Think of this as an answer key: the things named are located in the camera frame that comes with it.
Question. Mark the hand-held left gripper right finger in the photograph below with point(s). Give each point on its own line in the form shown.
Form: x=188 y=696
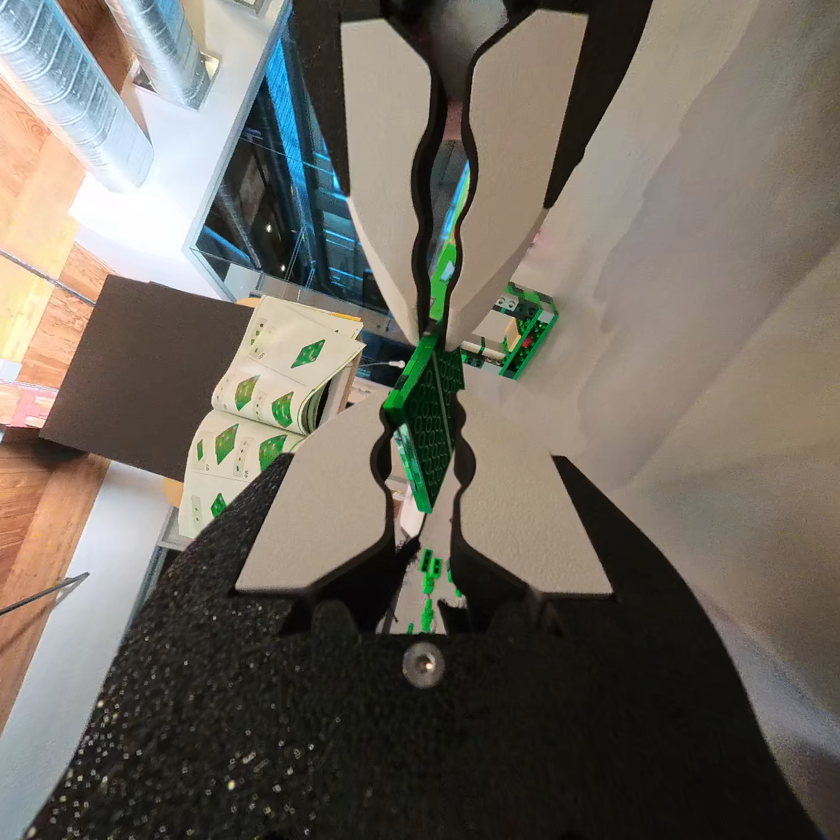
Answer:
x=531 y=518

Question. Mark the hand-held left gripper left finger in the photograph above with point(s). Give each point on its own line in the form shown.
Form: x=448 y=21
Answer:
x=321 y=499

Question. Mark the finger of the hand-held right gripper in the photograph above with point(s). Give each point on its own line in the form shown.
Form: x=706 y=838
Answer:
x=387 y=144
x=518 y=144

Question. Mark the green lego plate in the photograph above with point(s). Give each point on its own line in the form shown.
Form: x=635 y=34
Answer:
x=433 y=407

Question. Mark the pile of loose lego bricks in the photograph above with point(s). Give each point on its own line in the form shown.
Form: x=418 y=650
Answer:
x=430 y=564

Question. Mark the lego instruction booklet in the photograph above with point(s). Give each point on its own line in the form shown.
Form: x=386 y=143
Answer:
x=262 y=394

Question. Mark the green lego box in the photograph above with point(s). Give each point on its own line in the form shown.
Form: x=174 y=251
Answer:
x=443 y=282

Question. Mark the black panel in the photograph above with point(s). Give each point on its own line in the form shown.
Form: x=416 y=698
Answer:
x=144 y=367

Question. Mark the glass window wall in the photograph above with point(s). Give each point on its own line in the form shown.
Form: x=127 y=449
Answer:
x=275 y=197

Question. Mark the green lego frame structure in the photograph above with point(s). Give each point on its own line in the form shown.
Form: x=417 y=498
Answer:
x=535 y=341

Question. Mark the narrow silver ventilation duct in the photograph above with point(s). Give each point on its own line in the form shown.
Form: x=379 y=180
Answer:
x=164 y=46

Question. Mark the wide silver ventilation duct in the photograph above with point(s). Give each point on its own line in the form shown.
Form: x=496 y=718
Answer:
x=72 y=92

